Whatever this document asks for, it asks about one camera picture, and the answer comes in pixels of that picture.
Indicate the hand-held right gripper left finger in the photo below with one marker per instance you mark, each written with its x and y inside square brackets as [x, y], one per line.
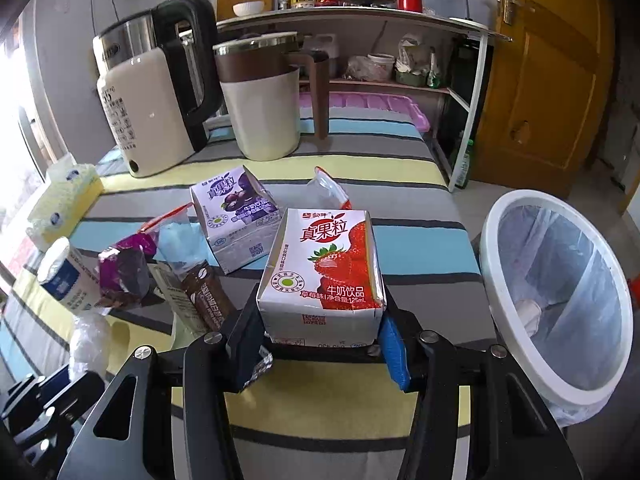
[247, 345]

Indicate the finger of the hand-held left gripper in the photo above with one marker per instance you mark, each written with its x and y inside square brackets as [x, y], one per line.
[65, 405]
[52, 376]

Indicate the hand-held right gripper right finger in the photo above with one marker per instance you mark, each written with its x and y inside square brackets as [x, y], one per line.
[395, 355]

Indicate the clear plastic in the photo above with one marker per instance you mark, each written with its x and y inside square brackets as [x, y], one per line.
[90, 340]

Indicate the brown coffee carton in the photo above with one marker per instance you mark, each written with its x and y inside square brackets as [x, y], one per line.
[205, 295]

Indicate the white blue paper cup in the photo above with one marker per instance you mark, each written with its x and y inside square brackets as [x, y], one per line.
[65, 280]

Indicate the strawberry milk carton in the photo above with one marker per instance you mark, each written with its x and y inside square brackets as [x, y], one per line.
[320, 270]

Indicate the white trash bin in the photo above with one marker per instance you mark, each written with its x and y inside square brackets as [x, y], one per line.
[492, 280]

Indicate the purple snack wrapper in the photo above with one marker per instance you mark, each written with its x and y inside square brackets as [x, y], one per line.
[125, 270]

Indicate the clear red-strip plastic bag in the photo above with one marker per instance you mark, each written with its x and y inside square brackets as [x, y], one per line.
[177, 235]

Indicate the purple milk carton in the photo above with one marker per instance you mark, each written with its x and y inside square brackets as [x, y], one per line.
[235, 215]

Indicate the crumpled white tissue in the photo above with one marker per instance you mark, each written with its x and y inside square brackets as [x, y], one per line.
[527, 312]

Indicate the red clear wrapper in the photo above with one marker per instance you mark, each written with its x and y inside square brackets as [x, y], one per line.
[330, 190]

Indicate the yellow tissue pack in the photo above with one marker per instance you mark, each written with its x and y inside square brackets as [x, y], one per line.
[65, 200]

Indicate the clear bin liner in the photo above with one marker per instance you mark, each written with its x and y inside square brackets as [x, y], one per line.
[575, 280]

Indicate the large green bottle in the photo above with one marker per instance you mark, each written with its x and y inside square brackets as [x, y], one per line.
[462, 167]

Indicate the striped tablecloth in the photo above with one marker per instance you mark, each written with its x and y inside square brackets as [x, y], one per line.
[350, 160]

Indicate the brown cream jug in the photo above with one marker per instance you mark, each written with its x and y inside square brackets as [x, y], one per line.
[260, 110]

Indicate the pink lid storage box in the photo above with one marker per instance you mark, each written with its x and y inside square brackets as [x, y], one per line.
[360, 102]

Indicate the cream electric kettle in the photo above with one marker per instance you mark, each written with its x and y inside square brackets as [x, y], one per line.
[145, 110]

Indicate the green basin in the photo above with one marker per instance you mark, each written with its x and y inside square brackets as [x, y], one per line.
[410, 77]

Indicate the small green bottle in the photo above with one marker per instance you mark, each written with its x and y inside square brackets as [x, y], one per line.
[433, 72]

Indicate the white plastic tub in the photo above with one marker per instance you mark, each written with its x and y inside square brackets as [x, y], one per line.
[382, 66]

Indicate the white plastic bag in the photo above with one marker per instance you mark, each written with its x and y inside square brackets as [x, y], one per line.
[415, 50]

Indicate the wooden door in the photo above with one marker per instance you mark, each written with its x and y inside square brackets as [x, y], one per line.
[545, 85]

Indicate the oil jug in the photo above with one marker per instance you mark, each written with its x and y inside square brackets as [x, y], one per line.
[322, 45]

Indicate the white bowl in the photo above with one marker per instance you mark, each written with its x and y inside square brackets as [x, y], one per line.
[248, 8]

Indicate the white shelf rack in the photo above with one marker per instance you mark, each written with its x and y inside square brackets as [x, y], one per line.
[350, 14]

